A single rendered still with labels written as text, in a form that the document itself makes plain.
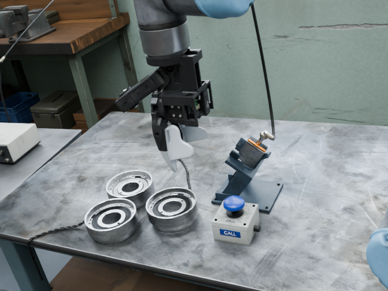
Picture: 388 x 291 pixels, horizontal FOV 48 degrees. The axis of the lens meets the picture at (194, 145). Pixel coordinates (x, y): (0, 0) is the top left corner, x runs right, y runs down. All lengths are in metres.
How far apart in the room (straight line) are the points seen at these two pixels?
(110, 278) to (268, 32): 1.60
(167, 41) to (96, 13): 2.03
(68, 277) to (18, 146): 0.54
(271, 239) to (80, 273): 0.59
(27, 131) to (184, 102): 1.01
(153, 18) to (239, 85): 1.91
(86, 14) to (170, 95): 2.05
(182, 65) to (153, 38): 0.06
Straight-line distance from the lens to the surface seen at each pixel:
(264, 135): 0.86
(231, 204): 0.81
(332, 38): 2.34
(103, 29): 2.48
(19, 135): 1.61
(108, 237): 0.89
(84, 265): 1.27
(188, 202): 0.91
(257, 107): 2.57
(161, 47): 0.67
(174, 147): 0.75
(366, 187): 0.98
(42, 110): 2.82
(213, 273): 0.79
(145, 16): 0.67
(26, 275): 1.17
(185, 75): 0.69
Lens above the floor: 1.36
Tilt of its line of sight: 29 degrees down
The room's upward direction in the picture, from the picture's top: 9 degrees counter-clockwise
